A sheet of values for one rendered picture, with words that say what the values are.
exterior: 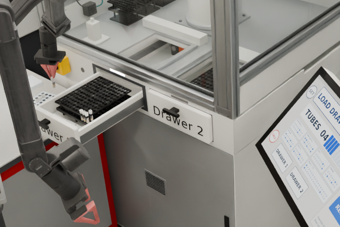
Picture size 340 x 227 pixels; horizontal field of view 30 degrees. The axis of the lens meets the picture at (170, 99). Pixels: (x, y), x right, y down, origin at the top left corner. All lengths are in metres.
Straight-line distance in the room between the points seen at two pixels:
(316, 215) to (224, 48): 0.60
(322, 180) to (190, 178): 0.82
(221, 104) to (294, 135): 0.35
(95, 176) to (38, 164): 1.19
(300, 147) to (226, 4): 0.47
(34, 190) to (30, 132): 1.02
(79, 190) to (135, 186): 1.09
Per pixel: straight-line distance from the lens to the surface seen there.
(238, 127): 2.11
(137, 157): 2.58
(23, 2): 1.83
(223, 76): 2.00
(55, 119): 2.21
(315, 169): 1.71
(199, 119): 2.15
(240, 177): 2.25
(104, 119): 2.25
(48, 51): 2.32
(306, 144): 1.76
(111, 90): 2.42
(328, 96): 1.78
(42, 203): 2.57
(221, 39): 1.94
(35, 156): 1.53
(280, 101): 2.29
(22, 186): 2.46
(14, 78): 1.42
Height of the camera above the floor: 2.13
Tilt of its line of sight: 33 degrees down
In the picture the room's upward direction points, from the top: 5 degrees counter-clockwise
